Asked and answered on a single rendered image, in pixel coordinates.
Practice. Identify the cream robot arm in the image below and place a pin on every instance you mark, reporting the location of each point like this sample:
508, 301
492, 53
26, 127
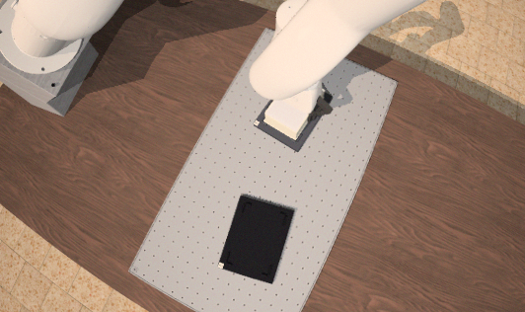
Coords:
305, 50

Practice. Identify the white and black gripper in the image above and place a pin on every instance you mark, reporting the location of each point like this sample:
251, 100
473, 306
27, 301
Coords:
310, 102

